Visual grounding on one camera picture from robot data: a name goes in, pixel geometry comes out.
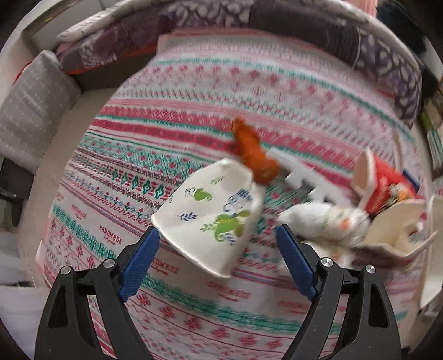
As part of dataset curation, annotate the white tissue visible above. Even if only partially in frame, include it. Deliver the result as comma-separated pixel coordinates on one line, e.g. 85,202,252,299
276,201,371,247

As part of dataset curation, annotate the white paper cup green print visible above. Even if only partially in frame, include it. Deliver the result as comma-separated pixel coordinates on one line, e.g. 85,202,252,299
151,158,265,278

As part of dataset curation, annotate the white foam packing piece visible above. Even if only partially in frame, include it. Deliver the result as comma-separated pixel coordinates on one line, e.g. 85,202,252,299
267,148,353,208

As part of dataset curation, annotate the red instant noodle cup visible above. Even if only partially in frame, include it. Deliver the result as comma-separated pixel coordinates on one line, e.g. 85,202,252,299
351,148,418,217

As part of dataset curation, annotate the striped patterned bed sheet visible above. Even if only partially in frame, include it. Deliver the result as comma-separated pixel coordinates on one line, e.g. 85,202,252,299
37,28,423,359

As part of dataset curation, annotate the grey checked pillow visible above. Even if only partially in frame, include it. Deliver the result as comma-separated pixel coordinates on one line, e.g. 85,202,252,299
1,50,82,174

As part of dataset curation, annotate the purple white folded quilt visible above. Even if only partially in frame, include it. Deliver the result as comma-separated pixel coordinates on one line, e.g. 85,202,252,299
56,1,422,124

